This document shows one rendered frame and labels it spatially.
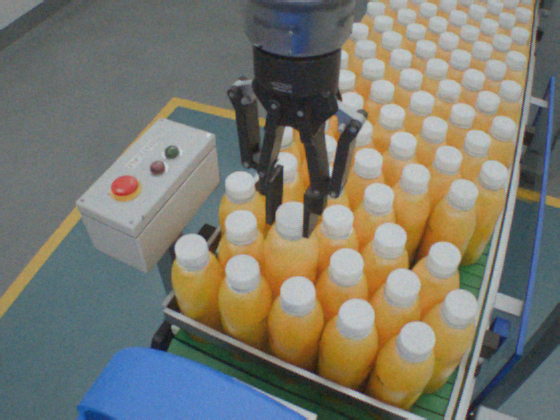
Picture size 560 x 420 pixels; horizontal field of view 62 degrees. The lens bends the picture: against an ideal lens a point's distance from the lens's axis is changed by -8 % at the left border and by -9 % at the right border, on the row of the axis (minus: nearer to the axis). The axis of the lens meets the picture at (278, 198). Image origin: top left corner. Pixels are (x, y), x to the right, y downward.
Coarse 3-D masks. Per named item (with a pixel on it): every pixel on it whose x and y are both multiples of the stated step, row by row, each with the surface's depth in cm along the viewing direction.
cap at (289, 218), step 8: (280, 208) 57; (288, 208) 57; (296, 208) 57; (280, 216) 56; (288, 216) 57; (296, 216) 57; (280, 224) 56; (288, 224) 56; (296, 224) 56; (288, 232) 56; (296, 232) 56
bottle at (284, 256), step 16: (272, 240) 59; (288, 240) 57; (304, 240) 58; (272, 256) 59; (288, 256) 58; (304, 256) 58; (272, 272) 61; (288, 272) 59; (304, 272) 60; (272, 288) 64
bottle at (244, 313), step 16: (224, 288) 59; (256, 288) 58; (224, 304) 60; (240, 304) 58; (256, 304) 59; (272, 304) 62; (224, 320) 62; (240, 320) 60; (256, 320) 60; (240, 336) 63; (256, 336) 63
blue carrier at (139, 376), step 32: (128, 352) 39; (160, 352) 37; (96, 384) 38; (128, 384) 35; (160, 384) 34; (192, 384) 34; (224, 384) 33; (96, 416) 44; (128, 416) 33; (160, 416) 32; (192, 416) 32; (224, 416) 32; (256, 416) 32; (288, 416) 33
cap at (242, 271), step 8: (240, 256) 59; (248, 256) 59; (232, 264) 58; (240, 264) 58; (248, 264) 58; (256, 264) 58; (232, 272) 57; (240, 272) 57; (248, 272) 57; (256, 272) 57; (232, 280) 57; (240, 280) 56; (248, 280) 56; (256, 280) 58; (240, 288) 57; (248, 288) 57
